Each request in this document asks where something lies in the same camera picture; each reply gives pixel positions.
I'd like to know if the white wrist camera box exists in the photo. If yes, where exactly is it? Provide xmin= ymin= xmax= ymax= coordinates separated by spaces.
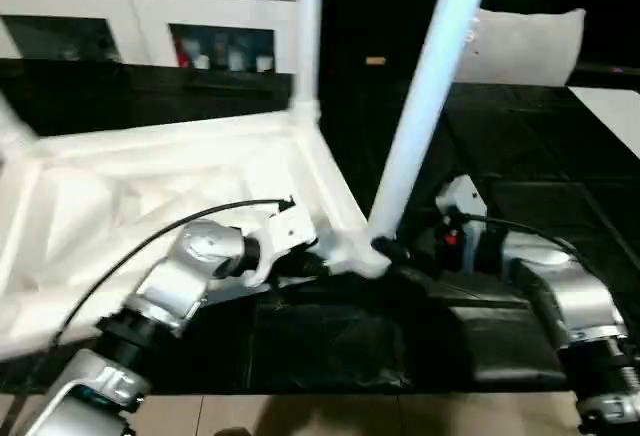
xmin=437 ymin=176 xmax=491 ymax=243
xmin=245 ymin=203 xmax=317 ymax=285

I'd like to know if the white plastic table top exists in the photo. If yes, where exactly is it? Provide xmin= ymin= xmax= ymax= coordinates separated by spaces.
xmin=0 ymin=101 xmax=393 ymax=362

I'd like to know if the black work mat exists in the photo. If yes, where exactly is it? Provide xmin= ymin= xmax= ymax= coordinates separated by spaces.
xmin=0 ymin=56 xmax=640 ymax=397

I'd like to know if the grey pillow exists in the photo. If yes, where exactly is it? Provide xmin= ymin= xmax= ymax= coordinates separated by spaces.
xmin=465 ymin=6 xmax=587 ymax=87

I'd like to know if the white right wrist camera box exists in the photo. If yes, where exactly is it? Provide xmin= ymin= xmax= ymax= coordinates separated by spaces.
xmin=437 ymin=176 xmax=491 ymax=243

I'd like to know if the white cabinet with glass doors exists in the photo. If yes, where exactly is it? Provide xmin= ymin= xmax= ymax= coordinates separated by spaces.
xmin=0 ymin=0 xmax=301 ymax=75

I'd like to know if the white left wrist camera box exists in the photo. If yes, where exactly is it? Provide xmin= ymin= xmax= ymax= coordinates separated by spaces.
xmin=245 ymin=203 xmax=317 ymax=285

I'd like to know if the white plastic table leg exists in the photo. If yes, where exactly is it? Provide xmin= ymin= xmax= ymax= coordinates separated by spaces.
xmin=0 ymin=91 xmax=39 ymax=162
xmin=292 ymin=0 xmax=326 ymax=123
xmin=365 ymin=0 xmax=498 ymax=259

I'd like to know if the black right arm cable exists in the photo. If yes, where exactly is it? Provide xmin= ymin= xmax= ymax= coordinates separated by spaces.
xmin=460 ymin=213 xmax=578 ymax=259

